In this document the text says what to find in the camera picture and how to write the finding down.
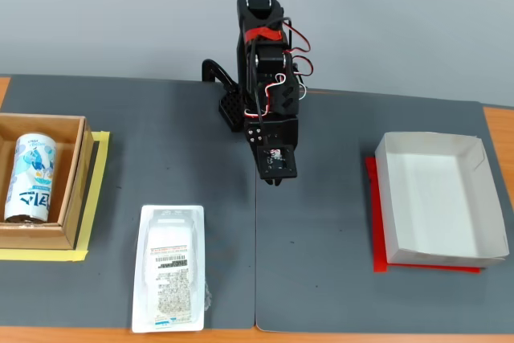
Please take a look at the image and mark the black table clamp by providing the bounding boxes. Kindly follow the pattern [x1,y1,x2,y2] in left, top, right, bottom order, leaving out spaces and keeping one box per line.
[201,59,237,88]

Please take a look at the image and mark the brown cardboard box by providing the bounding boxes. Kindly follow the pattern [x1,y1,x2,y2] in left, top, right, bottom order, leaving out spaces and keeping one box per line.
[0,112,96,251]

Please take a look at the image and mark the packaged sandwich with label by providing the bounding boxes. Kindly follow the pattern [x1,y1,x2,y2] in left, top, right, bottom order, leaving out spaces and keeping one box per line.
[131,204,212,334]

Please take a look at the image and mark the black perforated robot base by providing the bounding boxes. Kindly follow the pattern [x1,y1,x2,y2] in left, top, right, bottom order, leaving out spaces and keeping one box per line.
[217,84,246,134]

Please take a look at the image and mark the red tape strip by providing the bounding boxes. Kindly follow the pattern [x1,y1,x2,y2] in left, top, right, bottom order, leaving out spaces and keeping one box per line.
[244,26,283,44]

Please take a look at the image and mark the dark gray table mat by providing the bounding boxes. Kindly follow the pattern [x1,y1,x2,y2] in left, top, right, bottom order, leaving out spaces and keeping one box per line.
[0,74,258,330]
[254,88,514,335]

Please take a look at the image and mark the red white servo wires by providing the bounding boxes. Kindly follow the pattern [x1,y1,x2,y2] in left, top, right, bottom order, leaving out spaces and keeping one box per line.
[243,26,314,119]

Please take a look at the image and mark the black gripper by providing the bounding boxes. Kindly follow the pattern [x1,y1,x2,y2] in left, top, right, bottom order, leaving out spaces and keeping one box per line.
[243,116,300,189]

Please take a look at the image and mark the black square wrist camera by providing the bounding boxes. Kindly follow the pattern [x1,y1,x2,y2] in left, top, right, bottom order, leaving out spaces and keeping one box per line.
[256,143,300,182]

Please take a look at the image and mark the gray cardboard box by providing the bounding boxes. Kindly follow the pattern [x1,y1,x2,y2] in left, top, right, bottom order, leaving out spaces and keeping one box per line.
[374,130,509,270]

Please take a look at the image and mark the white blue drink can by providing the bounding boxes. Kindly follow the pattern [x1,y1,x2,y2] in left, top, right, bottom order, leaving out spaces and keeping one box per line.
[3,132,58,223]

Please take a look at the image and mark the yellow tape frame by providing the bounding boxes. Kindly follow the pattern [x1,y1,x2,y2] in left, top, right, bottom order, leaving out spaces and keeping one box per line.
[0,129,112,263]

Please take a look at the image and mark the red paper sheet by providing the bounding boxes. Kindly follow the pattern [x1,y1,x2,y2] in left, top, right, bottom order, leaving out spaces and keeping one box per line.
[364,157,482,275]

